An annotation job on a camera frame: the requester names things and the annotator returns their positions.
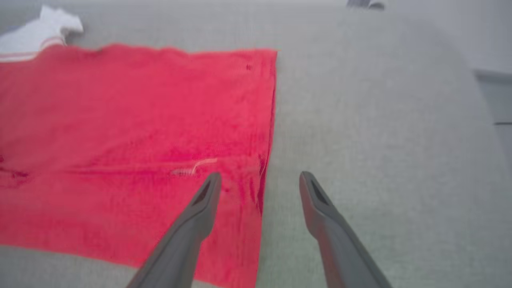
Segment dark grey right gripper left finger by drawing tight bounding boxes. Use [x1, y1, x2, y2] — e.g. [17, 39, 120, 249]
[126, 172, 222, 288]

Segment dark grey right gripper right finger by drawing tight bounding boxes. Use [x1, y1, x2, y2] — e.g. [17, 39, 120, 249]
[299, 171, 393, 288]

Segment red garment with white trim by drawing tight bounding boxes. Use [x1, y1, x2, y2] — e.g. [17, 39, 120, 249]
[0, 5, 279, 288]

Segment grey fabric sofa seat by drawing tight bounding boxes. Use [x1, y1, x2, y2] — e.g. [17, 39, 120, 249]
[0, 0, 512, 288]

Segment grey metal post with bracket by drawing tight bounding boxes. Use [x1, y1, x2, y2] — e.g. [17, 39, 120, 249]
[346, 0, 386, 11]

